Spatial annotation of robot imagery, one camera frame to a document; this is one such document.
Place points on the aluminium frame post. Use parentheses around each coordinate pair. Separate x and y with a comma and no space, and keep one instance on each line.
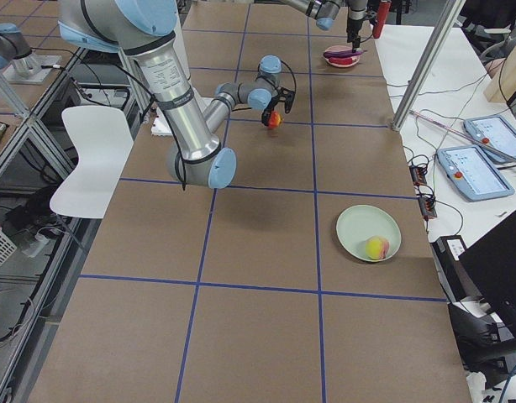
(434,45)

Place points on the teach pendant tablet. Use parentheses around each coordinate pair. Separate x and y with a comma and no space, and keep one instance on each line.
(493,130)
(473,174)

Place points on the yellow pink peach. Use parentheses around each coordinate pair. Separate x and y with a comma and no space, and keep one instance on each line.
(376,247)

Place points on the white plastic chair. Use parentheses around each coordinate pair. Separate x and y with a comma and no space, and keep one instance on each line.
(103,141)

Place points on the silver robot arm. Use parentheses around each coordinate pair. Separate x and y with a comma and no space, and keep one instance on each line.
(324,13)
(145,31)

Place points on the red chili pepper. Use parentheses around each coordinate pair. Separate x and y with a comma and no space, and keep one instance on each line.
(342,62)

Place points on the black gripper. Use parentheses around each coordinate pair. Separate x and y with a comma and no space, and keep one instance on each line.
(271,108)
(353,23)

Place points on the red cylinder bottle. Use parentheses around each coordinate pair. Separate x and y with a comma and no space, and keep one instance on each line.
(381,17)

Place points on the purple eggplant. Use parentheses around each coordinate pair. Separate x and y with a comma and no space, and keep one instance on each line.
(342,54)

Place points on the pink plate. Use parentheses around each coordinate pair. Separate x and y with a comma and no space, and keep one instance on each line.
(340,48)

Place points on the near teach pendant tablet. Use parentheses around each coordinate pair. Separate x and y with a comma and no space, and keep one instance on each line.
(473,174)

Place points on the light green plate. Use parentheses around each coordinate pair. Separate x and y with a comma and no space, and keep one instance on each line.
(358,223)

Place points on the grey orange USB hub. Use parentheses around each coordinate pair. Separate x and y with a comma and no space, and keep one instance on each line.
(418,174)

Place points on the far teach pendant tablet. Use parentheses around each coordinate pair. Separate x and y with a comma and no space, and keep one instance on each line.
(493,130)

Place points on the reacher grabber stick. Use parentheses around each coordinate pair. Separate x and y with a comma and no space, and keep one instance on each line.
(486,146)

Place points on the black laptop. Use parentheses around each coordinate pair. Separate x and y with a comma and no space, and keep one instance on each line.
(491,264)

